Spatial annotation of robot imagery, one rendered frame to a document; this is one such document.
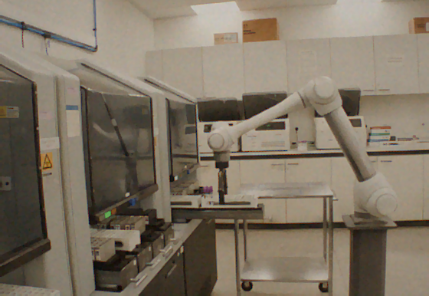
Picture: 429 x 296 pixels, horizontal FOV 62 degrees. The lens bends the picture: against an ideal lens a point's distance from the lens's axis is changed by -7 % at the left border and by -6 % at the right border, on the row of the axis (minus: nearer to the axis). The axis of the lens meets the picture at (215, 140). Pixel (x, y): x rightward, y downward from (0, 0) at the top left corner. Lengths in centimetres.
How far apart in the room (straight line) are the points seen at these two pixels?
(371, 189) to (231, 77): 307
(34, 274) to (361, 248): 162
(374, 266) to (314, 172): 230
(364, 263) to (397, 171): 242
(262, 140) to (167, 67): 152
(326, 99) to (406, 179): 286
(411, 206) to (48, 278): 405
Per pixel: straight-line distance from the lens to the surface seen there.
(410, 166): 456
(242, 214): 204
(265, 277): 252
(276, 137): 433
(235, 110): 469
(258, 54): 468
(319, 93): 180
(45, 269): 112
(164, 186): 198
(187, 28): 525
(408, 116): 517
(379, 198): 190
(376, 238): 219
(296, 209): 444
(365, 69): 472
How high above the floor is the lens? 128
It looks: 3 degrees down
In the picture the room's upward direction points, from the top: 3 degrees counter-clockwise
